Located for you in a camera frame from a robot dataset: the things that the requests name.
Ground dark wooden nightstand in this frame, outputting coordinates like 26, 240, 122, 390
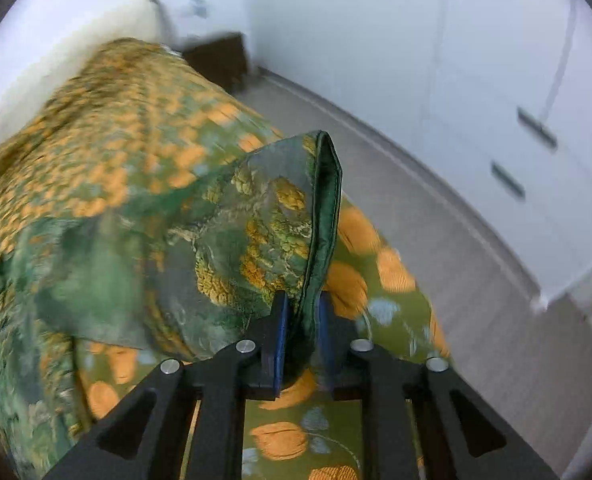
180, 32, 250, 97

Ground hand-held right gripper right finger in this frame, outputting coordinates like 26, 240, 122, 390
318, 292, 559, 480

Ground metal drawer handle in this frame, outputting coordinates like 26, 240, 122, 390
517, 106, 559, 150
490, 161, 527, 199

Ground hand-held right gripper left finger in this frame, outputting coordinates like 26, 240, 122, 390
43, 290, 293, 480

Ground pumpkin print green blanket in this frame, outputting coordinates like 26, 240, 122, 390
0, 37, 452, 480

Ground wall socket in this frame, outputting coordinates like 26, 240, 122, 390
178, 0, 211, 19

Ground white wardrobe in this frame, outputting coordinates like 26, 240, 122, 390
246, 0, 592, 313

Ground green patterned garment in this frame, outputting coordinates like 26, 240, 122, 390
0, 130, 345, 480

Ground cream white pillow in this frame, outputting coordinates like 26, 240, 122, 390
0, 0, 169, 161

